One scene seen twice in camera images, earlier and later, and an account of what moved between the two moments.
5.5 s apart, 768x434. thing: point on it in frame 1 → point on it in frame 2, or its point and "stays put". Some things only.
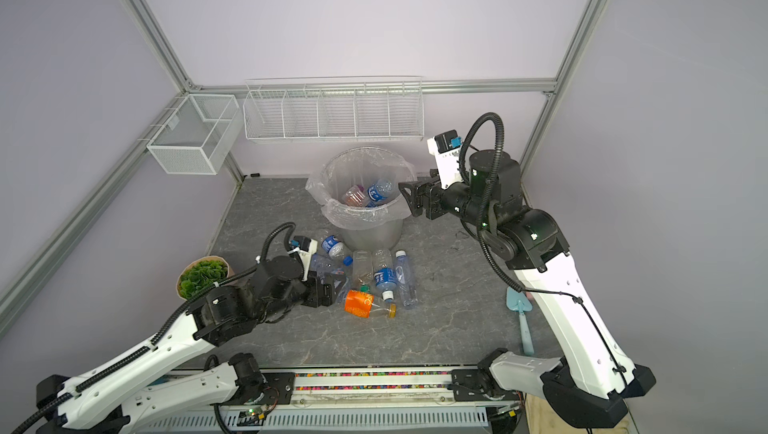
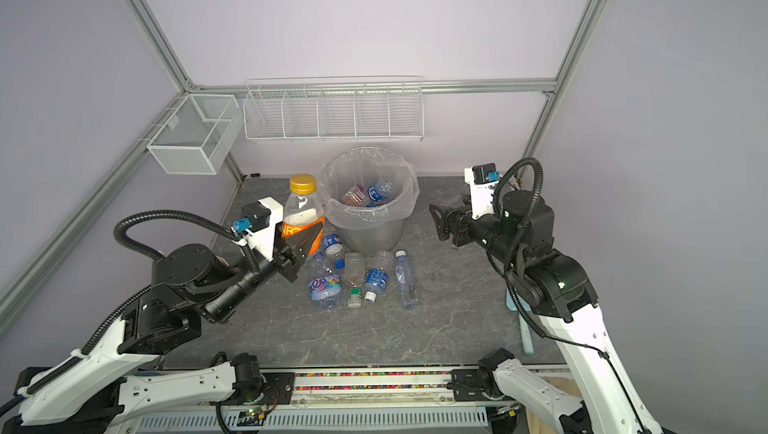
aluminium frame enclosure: x=17 y=297 stays put
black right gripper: x=426 y=194 → x=453 y=216
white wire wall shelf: x=383 y=108 stays put
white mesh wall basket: x=198 y=136 stays put
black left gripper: x=316 y=298 → x=284 y=256
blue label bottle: x=378 y=191 stays put
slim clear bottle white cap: x=402 y=271 stays put
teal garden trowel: x=521 y=303 stays put
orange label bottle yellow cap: x=360 y=302 → x=304 y=210
